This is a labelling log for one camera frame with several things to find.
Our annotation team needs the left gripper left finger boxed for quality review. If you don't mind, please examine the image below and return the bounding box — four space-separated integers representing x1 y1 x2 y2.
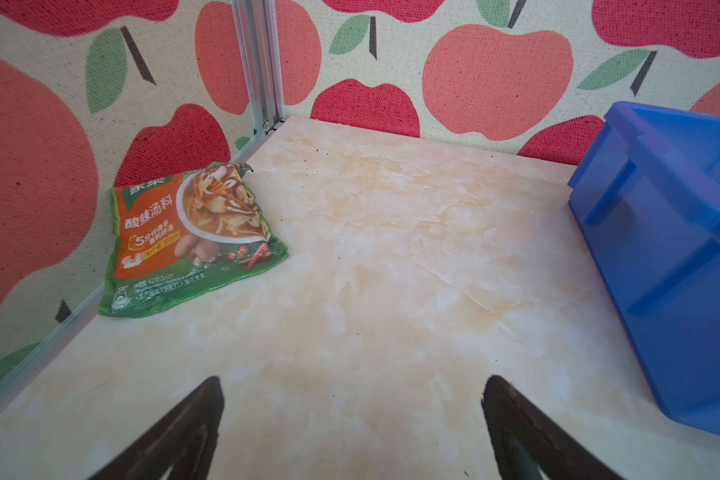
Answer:
92 376 225 480

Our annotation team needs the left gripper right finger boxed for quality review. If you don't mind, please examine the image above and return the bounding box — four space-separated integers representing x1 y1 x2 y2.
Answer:
481 375 620 479

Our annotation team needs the blue plastic bin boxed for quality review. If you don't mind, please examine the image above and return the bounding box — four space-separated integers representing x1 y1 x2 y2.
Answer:
568 102 720 435

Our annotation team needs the orange noodle snack packet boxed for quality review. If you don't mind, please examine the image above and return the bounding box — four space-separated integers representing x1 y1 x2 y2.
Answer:
98 163 288 318

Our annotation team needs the left aluminium frame post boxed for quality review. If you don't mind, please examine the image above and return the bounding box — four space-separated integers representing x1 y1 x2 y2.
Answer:
232 0 286 137

